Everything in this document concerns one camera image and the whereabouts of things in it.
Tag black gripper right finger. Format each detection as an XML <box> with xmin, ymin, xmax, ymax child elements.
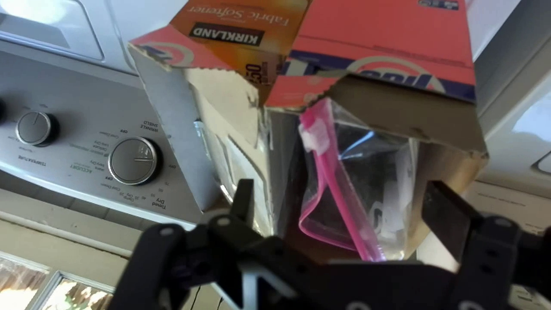
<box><xmin>420</xmin><ymin>180</ymin><xmax>525</xmax><ymax>278</ymax></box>

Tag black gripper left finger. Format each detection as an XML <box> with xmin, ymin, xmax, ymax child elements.
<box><xmin>131</xmin><ymin>178</ymin><xmax>260</xmax><ymax>278</ymax></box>

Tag Kirkland fabric softener box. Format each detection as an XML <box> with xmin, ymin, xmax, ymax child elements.
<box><xmin>170</xmin><ymin>0</ymin><xmax>315</xmax><ymax>109</ymax></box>

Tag white dryer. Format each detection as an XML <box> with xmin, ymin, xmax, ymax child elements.
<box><xmin>463</xmin><ymin>0</ymin><xmax>551</xmax><ymax>232</ymax></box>

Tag large washer dial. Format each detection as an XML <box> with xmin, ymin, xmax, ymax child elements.
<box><xmin>107</xmin><ymin>135</ymin><xmax>162</xmax><ymax>189</ymax></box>

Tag white washing machine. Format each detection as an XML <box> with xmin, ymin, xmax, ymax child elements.
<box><xmin>0</xmin><ymin>0</ymin><xmax>227</xmax><ymax>230</ymax></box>

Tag small washer knob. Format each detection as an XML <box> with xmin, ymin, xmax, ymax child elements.
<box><xmin>14</xmin><ymin>109</ymin><xmax>60</xmax><ymax>149</ymax></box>

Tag clear pink-zip plastic bag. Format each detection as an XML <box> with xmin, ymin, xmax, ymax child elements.
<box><xmin>296</xmin><ymin>97</ymin><xmax>427</xmax><ymax>264</ymax></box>

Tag orange Tide detergent box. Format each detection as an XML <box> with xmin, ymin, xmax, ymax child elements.
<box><xmin>126</xmin><ymin>0</ymin><xmax>491</xmax><ymax>266</ymax></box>

